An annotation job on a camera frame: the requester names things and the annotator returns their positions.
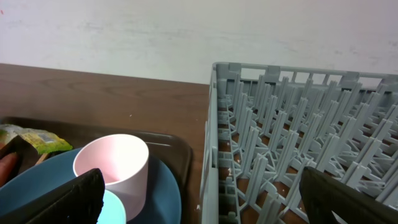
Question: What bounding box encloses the green snack wrapper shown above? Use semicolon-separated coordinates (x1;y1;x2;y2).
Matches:
1;124;73;154

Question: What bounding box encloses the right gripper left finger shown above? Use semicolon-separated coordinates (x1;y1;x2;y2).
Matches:
1;168;105;224

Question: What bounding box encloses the pink cup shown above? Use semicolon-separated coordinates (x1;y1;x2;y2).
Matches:
73;134;149;221

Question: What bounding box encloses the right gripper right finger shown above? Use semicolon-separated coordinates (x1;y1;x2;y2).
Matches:
299;166;397;224

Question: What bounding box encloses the dark brown serving tray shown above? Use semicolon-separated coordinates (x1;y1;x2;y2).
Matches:
1;117;197;223

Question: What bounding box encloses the orange carrot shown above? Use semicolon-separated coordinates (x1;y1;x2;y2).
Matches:
0;152;18;187

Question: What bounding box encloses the grey dishwasher rack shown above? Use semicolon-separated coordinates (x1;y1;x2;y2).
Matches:
200;62;397;223

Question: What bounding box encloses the dark blue plate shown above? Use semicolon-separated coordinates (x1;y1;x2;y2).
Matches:
1;149;182;224

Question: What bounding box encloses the right wooden chopstick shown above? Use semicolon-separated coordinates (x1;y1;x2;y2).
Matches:
35;153;49;165

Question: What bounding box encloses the light blue cup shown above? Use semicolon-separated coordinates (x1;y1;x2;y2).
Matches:
97;190;126;224

